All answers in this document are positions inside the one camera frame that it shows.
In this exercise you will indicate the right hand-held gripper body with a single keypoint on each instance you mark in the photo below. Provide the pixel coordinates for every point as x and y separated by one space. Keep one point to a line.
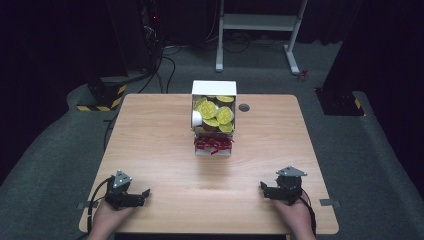
288 186

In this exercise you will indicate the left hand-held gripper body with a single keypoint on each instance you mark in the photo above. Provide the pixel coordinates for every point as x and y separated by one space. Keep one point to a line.
120 190

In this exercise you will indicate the person's left hand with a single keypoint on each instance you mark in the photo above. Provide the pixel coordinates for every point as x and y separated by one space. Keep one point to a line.
106 216

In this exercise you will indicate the person's right hand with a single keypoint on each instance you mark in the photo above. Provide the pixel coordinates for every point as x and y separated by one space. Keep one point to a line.
294 217

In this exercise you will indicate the grey tape piece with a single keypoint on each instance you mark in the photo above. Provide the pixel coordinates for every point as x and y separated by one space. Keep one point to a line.
82 205
328 202

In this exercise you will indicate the red shredded paper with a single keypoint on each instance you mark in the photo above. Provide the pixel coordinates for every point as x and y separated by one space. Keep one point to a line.
213 143

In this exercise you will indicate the yellow-green round chips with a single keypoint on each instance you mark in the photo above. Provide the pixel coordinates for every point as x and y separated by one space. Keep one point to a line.
216 114

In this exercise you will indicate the black yellow striped stand base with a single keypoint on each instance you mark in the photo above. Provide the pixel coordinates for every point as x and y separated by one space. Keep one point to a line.
104 95

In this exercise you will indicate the white cardboard box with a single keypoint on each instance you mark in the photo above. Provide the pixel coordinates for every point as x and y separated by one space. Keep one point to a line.
214 88

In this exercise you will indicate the small red floor object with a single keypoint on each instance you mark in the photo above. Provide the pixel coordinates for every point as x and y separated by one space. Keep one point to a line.
302 75

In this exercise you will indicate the dark equipment rack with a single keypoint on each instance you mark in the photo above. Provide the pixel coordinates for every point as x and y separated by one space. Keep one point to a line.
150 33

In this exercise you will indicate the white metal stand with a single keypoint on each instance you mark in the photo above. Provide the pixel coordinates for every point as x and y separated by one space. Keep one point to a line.
256 22

